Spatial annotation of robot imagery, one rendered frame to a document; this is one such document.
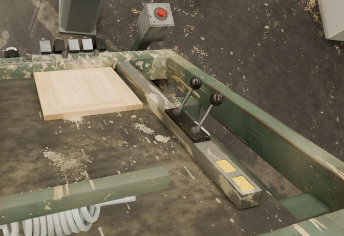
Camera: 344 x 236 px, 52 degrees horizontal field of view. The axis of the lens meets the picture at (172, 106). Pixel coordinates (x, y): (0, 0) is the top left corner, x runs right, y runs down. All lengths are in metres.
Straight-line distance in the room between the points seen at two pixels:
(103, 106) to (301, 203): 0.65
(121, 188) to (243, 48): 2.69
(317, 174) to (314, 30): 2.75
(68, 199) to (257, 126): 0.78
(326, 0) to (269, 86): 1.07
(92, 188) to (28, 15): 2.29
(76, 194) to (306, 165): 0.68
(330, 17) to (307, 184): 2.77
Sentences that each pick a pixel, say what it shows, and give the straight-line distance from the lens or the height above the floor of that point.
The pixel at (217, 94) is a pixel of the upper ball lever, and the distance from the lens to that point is 0.92.
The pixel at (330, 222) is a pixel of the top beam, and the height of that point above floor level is 1.82.
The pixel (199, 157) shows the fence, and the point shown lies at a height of 1.49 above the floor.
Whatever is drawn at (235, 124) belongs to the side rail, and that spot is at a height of 1.31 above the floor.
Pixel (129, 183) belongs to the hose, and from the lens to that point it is 0.39.
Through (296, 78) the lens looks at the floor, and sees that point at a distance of 3.24.
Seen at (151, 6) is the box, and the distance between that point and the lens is 1.69.
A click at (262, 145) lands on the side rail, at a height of 1.42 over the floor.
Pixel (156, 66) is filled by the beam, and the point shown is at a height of 0.88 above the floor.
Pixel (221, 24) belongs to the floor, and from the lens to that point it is 3.02.
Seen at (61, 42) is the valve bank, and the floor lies 0.76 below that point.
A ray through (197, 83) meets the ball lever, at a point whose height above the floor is 1.43.
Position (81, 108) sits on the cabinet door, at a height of 1.20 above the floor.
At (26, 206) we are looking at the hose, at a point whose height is 1.91.
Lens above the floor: 2.30
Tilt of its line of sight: 64 degrees down
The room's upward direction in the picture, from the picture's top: 53 degrees clockwise
